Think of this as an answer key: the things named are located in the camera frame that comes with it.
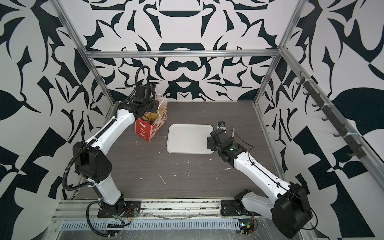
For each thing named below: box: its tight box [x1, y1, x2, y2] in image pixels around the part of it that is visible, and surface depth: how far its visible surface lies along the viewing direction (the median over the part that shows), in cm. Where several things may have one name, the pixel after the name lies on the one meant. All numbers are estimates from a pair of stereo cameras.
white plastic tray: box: [166, 124, 215, 154], surface depth 103 cm
